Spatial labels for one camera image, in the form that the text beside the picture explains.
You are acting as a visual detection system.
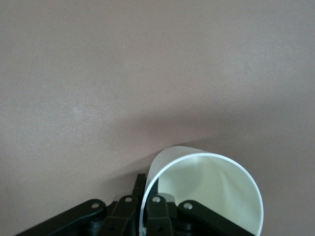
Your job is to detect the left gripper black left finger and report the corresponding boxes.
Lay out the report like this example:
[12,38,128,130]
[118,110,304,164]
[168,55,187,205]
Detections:
[14,173,149,236]

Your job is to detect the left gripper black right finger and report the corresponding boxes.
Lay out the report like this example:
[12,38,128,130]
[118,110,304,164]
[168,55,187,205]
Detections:
[144,195,257,236]

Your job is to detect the white IKEA cup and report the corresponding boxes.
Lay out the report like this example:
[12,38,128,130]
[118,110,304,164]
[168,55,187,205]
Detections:
[139,145,265,236]

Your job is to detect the brown table mat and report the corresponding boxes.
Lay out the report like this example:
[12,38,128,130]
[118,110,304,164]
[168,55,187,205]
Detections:
[0,0,315,236]

